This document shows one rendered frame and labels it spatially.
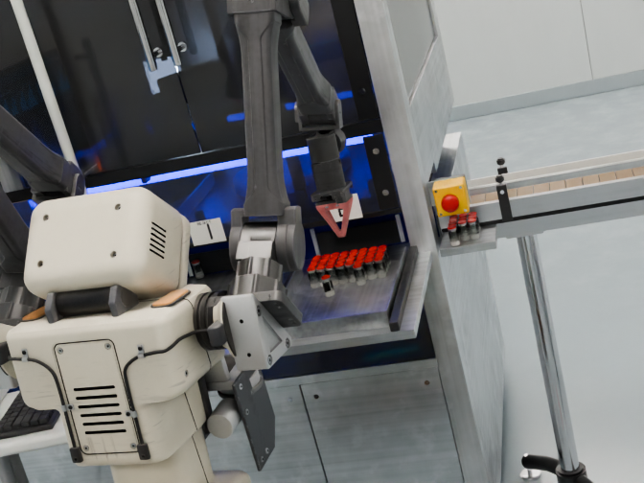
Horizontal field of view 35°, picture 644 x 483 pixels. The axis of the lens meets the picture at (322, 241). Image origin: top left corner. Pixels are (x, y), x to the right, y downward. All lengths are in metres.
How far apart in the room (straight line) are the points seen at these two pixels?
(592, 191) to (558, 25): 4.51
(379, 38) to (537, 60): 4.73
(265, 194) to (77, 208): 0.28
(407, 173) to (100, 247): 1.00
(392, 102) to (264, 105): 0.77
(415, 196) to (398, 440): 0.66
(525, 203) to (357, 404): 0.65
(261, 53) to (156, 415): 0.55
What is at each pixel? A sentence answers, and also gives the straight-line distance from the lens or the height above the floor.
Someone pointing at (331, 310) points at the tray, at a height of 0.88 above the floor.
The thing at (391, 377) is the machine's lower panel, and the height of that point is 0.57.
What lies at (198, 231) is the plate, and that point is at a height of 1.03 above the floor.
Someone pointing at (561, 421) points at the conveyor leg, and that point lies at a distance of 2.72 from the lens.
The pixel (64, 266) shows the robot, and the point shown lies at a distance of 1.49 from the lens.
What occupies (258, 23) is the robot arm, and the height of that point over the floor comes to 1.56.
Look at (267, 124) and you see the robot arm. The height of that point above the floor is 1.42.
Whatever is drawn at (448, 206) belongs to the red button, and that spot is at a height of 0.99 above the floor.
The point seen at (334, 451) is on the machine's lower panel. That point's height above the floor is 0.37.
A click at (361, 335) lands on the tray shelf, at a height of 0.88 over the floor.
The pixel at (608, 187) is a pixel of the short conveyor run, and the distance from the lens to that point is 2.41.
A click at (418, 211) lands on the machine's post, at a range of 2.32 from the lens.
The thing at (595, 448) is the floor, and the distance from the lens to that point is 3.14.
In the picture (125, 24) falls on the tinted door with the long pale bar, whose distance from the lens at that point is 2.37.
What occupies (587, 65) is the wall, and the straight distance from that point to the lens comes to 6.94.
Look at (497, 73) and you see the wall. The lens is 6.93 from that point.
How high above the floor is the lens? 1.73
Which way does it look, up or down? 19 degrees down
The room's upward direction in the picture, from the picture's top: 15 degrees counter-clockwise
